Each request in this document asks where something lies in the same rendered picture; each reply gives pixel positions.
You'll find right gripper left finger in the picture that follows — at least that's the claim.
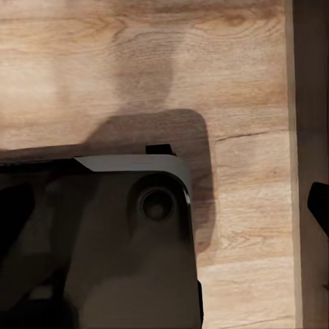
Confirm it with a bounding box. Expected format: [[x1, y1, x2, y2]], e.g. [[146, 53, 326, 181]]
[[0, 182, 36, 264]]

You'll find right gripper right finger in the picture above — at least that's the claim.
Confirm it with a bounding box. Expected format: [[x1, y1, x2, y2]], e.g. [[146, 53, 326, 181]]
[[307, 182, 329, 238]]

